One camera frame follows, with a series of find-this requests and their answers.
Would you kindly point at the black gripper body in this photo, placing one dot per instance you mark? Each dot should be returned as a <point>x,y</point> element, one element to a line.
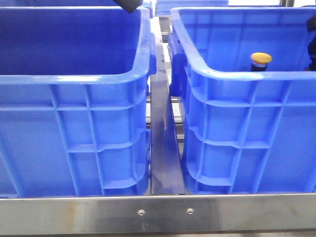
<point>311,27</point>

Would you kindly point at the yellow mushroom push button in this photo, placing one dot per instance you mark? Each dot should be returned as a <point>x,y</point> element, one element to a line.
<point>260,60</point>

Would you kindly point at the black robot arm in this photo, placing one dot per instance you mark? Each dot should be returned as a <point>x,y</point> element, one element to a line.
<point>131,5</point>

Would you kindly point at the right blue plastic bin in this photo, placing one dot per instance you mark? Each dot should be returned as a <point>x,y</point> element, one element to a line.
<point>245,132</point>

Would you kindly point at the blue plastic bin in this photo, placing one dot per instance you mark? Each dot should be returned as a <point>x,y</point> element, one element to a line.
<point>163,7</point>
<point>245,132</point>
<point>73,90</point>

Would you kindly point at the rear blue plastic bin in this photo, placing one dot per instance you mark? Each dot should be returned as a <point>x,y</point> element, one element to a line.
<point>163,7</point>

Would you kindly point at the metal divider bar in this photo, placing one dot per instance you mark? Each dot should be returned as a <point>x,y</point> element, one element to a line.
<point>166,172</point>

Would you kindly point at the left blue plastic bin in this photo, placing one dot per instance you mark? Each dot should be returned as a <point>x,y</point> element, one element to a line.
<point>73,90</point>

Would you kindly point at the rear left blue bin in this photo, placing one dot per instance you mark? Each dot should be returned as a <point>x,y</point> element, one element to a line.
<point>21,3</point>

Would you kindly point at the stainless steel front rail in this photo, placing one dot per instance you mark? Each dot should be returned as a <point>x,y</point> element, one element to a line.
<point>157,214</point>

